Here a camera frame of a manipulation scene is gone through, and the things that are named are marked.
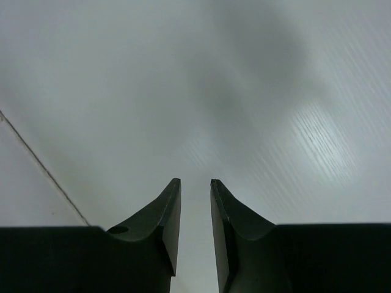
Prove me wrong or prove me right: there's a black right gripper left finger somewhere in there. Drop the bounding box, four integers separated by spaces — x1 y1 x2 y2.
1 178 181 292

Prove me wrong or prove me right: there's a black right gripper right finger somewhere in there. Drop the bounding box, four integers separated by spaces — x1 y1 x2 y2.
210 179 390 292

